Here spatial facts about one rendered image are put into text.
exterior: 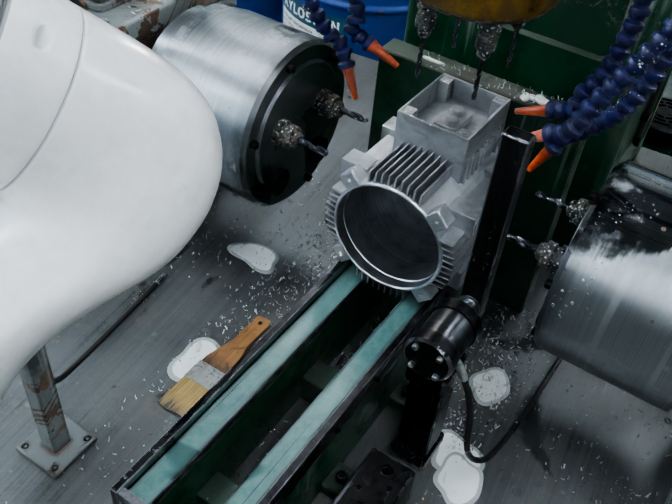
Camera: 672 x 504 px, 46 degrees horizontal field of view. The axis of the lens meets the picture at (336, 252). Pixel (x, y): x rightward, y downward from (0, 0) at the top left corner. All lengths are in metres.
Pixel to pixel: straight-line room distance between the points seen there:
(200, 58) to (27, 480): 0.57
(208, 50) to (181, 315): 0.38
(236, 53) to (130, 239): 0.70
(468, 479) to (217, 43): 0.65
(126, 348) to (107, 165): 0.78
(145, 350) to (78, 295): 0.76
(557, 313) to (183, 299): 0.57
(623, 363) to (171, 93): 0.64
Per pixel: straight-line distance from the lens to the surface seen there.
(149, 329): 1.17
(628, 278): 0.88
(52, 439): 1.03
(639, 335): 0.89
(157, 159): 0.39
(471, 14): 0.86
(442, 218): 0.93
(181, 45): 1.11
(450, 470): 1.05
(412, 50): 1.12
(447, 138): 0.97
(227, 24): 1.11
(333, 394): 0.94
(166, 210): 0.40
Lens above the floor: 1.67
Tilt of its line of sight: 43 degrees down
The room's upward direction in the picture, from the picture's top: 6 degrees clockwise
